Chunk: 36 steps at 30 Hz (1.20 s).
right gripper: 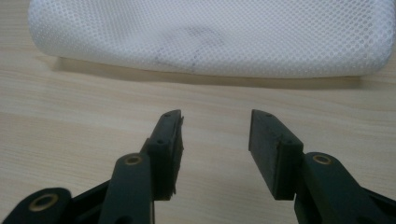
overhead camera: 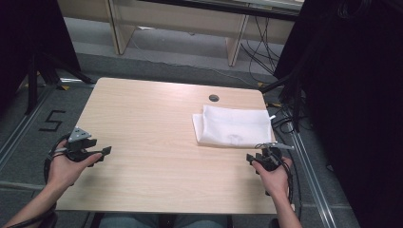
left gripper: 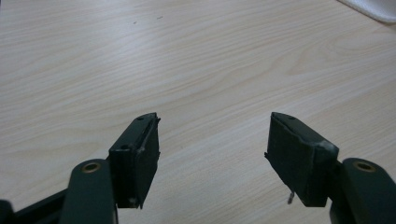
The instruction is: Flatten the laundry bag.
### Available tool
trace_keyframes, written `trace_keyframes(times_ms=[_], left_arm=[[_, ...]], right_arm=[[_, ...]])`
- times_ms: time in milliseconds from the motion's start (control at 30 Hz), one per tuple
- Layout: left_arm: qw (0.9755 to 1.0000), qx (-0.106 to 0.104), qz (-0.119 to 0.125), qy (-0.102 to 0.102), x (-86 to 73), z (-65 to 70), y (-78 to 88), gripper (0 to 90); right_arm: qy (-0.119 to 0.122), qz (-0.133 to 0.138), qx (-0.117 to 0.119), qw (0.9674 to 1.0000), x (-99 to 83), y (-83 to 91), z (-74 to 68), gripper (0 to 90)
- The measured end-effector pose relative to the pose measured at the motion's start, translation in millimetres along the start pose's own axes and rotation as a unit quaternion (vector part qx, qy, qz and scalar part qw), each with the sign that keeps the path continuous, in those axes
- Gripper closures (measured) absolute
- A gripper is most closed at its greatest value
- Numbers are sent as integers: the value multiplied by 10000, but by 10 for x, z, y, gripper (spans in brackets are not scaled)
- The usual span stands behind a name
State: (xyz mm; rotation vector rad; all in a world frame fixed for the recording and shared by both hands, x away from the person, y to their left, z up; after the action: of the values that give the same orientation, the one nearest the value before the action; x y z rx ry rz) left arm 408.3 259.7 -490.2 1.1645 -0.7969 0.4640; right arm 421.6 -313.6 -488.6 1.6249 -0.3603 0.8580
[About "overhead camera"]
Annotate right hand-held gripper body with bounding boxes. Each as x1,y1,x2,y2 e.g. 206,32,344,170
255,142,296,173

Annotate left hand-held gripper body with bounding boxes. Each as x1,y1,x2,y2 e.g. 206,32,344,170
65,126,93,163

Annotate white mesh bag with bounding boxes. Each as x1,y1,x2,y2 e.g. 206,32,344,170
191,104,277,149

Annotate person's right hand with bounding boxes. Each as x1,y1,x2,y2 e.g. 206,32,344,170
251,156,294,200

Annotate person's left hand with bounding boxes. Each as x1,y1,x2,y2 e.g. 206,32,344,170
47,139,104,192

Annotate black stand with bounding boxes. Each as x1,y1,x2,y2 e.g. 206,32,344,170
24,52,95,116
260,70,306,133

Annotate person's legs in jeans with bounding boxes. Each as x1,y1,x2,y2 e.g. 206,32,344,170
97,213,230,228

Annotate black curtain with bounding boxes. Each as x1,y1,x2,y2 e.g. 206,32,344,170
274,0,403,228
0,0,82,110

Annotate light wooden desk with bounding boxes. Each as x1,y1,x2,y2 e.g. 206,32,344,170
56,0,306,67

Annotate right hand-held gripper cable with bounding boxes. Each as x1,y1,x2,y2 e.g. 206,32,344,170
278,156,302,221

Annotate hand-held gripper cable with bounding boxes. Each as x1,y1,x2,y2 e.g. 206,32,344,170
278,156,302,221
6,135,70,228

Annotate black floor cables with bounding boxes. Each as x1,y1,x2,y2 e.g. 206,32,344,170
268,106,302,136

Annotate left hand-held gripper cable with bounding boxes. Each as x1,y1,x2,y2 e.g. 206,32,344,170
6,135,70,228

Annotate metal floor rail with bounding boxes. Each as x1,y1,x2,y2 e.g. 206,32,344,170
0,85,55,173
288,124,337,228

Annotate black hanging cables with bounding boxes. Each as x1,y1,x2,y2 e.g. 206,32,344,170
240,14,283,84

